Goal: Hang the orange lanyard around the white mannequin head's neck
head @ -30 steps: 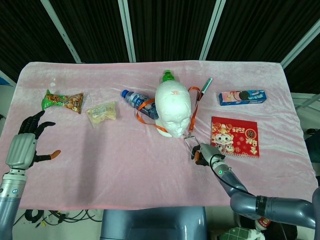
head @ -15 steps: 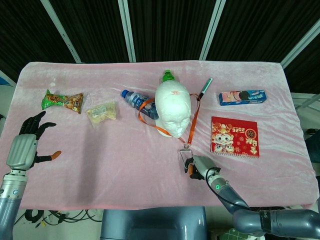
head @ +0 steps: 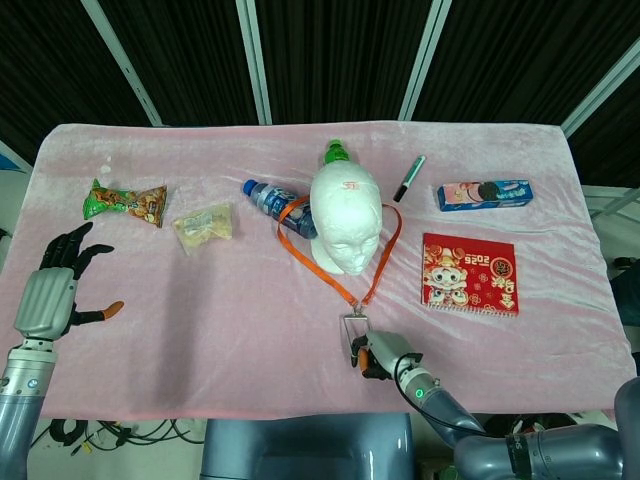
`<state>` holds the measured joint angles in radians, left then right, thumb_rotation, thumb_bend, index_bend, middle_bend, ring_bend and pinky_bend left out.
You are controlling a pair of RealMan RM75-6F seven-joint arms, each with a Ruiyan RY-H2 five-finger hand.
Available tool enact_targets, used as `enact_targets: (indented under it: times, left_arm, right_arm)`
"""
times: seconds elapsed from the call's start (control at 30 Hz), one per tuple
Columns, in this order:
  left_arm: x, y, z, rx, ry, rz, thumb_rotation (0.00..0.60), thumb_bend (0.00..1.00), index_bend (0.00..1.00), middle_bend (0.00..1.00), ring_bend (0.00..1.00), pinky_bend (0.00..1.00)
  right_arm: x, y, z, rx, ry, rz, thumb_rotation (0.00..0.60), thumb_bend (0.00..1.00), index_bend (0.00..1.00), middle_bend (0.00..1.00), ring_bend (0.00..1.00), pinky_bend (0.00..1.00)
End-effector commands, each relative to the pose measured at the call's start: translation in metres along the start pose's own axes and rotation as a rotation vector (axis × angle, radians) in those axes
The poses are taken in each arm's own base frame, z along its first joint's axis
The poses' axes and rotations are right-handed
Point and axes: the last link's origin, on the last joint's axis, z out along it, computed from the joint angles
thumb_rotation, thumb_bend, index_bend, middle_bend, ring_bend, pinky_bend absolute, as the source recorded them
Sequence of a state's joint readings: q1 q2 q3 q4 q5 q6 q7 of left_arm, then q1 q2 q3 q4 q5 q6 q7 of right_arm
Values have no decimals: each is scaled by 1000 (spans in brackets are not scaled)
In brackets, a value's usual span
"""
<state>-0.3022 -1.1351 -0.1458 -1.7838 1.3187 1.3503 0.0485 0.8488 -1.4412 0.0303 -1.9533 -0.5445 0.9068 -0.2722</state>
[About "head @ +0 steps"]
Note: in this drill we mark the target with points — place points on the blue cookie box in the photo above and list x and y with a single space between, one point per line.
485 196

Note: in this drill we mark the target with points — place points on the green orange snack bag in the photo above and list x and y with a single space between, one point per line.
125 202

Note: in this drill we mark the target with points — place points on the pink velvet tablecloth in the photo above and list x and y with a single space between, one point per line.
550 325

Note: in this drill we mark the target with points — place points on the grey blue robot torso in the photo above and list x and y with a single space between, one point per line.
300 450

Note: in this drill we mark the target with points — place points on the red spiral notebook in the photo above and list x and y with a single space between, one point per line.
480 270

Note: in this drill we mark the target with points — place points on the white partition post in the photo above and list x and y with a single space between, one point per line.
123 65
256 65
600 95
425 60

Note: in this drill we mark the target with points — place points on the green bottle cap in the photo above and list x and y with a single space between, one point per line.
336 152

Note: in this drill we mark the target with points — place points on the green black marker pen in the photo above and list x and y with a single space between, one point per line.
407 181

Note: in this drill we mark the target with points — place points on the clear plastic snack bag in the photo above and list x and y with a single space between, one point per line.
202 227

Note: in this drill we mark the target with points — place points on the blue drink bottle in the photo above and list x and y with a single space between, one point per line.
267 197

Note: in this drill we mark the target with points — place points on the white foam mannequin head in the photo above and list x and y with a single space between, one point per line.
345 220

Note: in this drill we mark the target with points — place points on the clear badge holder frame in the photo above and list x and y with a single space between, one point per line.
356 314

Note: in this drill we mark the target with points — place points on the blue white board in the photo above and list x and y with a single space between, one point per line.
7 160

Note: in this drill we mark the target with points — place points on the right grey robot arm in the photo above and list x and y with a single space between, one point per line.
450 405

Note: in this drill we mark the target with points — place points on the white rack frame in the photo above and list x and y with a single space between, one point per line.
610 200

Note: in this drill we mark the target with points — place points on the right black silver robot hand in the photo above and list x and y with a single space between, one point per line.
387 350

